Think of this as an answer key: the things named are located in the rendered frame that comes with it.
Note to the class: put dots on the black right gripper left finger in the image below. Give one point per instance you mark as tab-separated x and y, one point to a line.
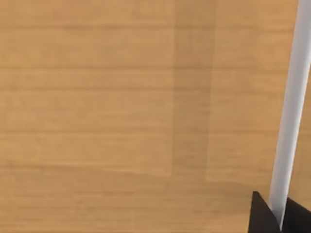
261	218

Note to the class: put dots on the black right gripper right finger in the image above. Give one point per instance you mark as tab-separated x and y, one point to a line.
298	216

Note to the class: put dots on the wooden door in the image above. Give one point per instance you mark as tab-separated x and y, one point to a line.
102	116

